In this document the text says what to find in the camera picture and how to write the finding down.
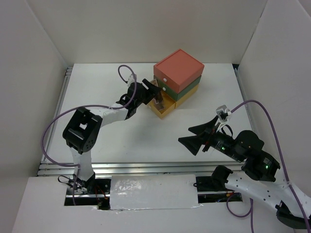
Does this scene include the yellow drawer box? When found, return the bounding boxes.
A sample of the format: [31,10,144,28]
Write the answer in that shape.
[148,85,199,119]

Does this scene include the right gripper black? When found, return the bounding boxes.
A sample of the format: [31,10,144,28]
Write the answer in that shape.
[176,114,243,161]

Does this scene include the white front cover panel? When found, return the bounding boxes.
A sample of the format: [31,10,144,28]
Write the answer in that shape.
[110,174,200,210]

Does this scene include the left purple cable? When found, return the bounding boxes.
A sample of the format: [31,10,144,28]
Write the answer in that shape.
[40,64,139,207]

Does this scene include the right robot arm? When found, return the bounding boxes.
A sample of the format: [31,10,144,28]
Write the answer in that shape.
[178,116,311,230]

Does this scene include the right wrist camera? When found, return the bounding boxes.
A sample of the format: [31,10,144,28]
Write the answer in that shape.
[216,105,231,124]

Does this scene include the brown eyeshadow palette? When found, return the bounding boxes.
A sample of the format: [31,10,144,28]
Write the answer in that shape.
[150,79,163,104]

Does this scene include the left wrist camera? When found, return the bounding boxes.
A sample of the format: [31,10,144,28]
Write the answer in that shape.
[127,74,137,86]

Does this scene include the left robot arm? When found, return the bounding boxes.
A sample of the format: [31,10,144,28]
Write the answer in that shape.
[63,79,161,194]

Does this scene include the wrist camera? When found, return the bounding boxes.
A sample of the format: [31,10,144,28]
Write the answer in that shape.
[216,105,231,124]
[127,74,137,86]

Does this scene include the pink-brown eyeshadow palette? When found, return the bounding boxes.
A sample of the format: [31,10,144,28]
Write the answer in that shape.
[154,99,166,111]

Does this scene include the green drawer box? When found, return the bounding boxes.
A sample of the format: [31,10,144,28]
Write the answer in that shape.
[154,76,202,101]

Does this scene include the aluminium table rail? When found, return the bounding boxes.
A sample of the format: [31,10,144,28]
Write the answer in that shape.
[36,67,253,177]

